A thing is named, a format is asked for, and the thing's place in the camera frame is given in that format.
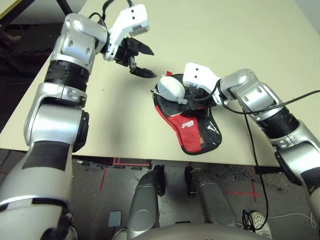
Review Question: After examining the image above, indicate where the black foam floor mat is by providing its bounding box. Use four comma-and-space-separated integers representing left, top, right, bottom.
0, 23, 61, 76

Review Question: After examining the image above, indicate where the grey robot leg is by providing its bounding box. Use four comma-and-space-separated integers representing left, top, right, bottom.
127, 164, 167, 240
184, 166, 237, 227

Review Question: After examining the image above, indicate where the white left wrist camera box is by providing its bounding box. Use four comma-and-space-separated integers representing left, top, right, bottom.
103, 4, 151, 62

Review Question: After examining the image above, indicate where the black cable coil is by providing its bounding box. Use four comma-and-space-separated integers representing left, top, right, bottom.
241, 209, 256, 232

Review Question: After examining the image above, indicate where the grey robot torso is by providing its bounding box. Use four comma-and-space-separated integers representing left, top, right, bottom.
126, 223, 266, 240

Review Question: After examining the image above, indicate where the white mesh shoe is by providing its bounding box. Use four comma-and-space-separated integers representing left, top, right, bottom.
248, 210, 272, 237

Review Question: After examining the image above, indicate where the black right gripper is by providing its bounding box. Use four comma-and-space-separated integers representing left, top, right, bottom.
180, 86, 218, 117

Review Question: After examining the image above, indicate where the thin white floor cable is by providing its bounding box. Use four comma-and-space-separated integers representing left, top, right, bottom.
268, 211, 317, 230

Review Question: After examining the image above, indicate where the grey robot right leg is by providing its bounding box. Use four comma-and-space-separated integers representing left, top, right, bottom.
184, 166, 237, 227

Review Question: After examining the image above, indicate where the black rubber ping-pong paddle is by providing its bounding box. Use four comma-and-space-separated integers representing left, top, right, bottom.
157, 94, 208, 118

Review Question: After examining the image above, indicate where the small grey floor pad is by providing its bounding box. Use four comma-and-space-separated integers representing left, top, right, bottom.
107, 210, 123, 228

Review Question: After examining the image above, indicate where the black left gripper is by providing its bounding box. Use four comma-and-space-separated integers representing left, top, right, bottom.
116, 37, 158, 79

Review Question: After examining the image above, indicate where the red black paddle case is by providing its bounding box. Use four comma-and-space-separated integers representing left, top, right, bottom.
151, 70, 223, 156

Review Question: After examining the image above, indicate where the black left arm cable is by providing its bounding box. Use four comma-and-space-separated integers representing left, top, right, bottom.
88, 0, 133, 26

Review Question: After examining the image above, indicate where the grey robot left leg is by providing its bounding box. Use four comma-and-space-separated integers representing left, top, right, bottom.
127, 164, 167, 240

